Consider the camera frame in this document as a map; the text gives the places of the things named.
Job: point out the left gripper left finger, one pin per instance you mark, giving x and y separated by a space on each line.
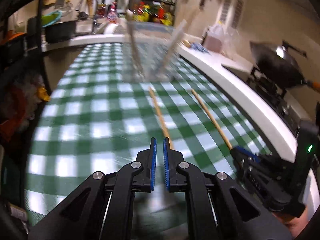
102 206

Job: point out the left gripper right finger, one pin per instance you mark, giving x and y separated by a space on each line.
217 206

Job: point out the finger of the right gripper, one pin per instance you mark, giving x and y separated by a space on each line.
241 162
249 154

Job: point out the wooden chopstick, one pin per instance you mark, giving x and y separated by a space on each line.
134 49
213 120
160 116
176 38

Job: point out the chrome kitchen faucet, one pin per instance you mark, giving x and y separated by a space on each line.
86 17

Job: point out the person right hand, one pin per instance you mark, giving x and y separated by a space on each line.
294 224

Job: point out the black gas stove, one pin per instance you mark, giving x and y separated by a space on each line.
274 97

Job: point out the green checkered tablecloth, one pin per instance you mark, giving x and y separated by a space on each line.
97 122

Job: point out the blue rag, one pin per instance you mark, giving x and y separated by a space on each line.
198 47

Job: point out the plastic oil jug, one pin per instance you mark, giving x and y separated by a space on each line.
214 39

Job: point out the clear plastic utensil holder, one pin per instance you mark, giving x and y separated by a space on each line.
152 42

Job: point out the black shelf unit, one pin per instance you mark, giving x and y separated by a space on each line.
21 41

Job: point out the white dish in sink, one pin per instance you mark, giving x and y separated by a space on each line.
107 28

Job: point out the black spice rack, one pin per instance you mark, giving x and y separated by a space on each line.
155 11

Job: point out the black cooking pot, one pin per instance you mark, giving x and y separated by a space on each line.
59 32

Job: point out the pink dish soap bottle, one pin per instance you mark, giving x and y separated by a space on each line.
112 13

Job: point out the green and blue basins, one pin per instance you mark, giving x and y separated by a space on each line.
50 18

